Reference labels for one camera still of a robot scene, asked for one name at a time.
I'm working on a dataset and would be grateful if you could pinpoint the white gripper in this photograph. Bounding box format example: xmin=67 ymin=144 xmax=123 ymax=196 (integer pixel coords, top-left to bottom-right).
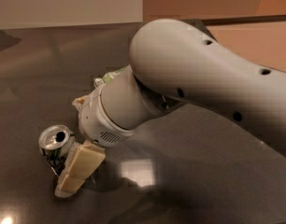
xmin=54 ymin=84 xmax=135 ymax=198

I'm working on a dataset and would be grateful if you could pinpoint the green 7up soda can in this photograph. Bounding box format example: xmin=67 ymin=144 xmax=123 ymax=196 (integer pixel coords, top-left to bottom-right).
xmin=38 ymin=125 xmax=75 ymax=176

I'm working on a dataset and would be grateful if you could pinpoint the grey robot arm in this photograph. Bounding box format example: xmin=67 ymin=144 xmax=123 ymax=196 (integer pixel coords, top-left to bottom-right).
xmin=55 ymin=19 xmax=286 ymax=198

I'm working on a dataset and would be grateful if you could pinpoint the green snack bag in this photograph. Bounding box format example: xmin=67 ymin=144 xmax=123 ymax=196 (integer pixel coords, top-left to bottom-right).
xmin=93 ymin=67 xmax=124 ymax=88

